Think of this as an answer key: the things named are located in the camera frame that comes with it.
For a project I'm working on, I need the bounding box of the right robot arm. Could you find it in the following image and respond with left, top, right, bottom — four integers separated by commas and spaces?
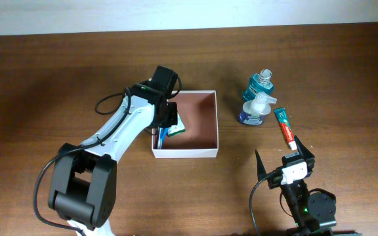
249, 136, 337, 235

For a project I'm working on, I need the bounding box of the blue white toothbrush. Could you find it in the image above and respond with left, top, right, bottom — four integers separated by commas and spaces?
157, 128, 163, 149

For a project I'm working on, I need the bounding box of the foam handwash pump bottle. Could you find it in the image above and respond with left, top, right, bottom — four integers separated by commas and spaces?
238, 92, 277, 126

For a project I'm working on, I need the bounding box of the green white soap packet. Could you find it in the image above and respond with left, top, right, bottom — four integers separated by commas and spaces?
167, 114, 186, 137

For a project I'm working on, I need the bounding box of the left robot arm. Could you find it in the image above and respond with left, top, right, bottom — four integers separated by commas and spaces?
47, 66, 181, 235

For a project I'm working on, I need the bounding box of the pink open cardboard box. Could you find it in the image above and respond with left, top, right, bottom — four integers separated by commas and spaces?
151, 90, 219, 159

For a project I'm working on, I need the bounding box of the teal mouthwash bottle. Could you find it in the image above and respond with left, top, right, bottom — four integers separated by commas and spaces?
243, 69, 274, 101

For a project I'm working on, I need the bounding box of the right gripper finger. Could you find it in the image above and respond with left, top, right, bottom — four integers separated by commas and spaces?
255, 149, 267, 181
294, 135, 315, 164

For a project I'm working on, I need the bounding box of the left black cable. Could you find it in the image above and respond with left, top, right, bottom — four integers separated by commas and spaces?
33, 75, 183, 236

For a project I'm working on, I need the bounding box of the black cable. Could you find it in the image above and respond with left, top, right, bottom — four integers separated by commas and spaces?
33, 75, 183, 236
249, 170, 282, 236

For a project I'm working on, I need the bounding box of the red green toothpaste tube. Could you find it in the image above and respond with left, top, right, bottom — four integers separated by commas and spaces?
274, 108, 297, 151

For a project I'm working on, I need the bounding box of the right black cable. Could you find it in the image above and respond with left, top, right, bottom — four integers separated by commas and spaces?
249, 170, 282, 236

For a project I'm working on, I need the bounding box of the blue disposable razor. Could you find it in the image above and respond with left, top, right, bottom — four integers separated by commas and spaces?
159, 128, 169, 149

